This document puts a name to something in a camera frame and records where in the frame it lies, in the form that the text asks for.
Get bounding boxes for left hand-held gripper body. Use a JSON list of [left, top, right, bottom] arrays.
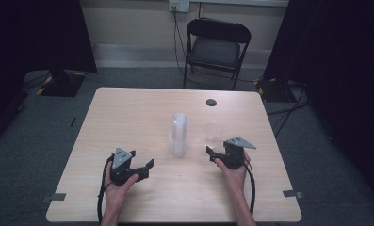
[[109, 147, 145, 186]]

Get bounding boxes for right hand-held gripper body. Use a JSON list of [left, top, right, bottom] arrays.
[[221, 136, 257, 170]]

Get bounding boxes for single clear plastic cup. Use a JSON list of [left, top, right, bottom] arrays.
[[203, 121, 224, 149]]

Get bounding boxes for stack of clear plastic cups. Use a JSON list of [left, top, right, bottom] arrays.
[[168, 112, 190, 158]]

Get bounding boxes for person's right hand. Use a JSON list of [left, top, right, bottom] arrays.
[[214, 151, 252, 193]]

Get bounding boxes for person's left hand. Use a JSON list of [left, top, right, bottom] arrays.
[[103, 169, 140, 218]]

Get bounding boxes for grey tape strip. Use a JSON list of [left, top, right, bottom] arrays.
[[282, 189, 303, 200], [41, 192, 67, 203]]

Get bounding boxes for black stand base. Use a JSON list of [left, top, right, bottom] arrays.
[[36, 69, 89, 98], [255, 76, 290, 104]]

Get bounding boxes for black folding chair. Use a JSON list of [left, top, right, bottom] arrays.
[[182, 17, 252, 91]]

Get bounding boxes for black curtain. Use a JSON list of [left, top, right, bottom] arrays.
[[0, 0, 98, 149], [262, 0, 374, 210]]

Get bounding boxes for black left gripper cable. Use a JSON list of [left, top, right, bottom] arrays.
[[96, 154, 114, 225]]

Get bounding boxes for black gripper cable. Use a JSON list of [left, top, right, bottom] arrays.
[[96, 154, 114, 225], [243, 159, 257, 217]]

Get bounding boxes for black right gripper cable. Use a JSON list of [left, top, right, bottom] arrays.
[[243, 159, 257, 217]]

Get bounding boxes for black floor cables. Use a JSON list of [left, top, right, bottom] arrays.
[[266, 79, 311, 139]]

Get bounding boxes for black wall socket cable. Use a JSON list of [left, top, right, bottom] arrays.
[[172, 10, 189, 78]]

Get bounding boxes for white wall socket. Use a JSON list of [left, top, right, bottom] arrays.
[[168, 0, 191, 14]]

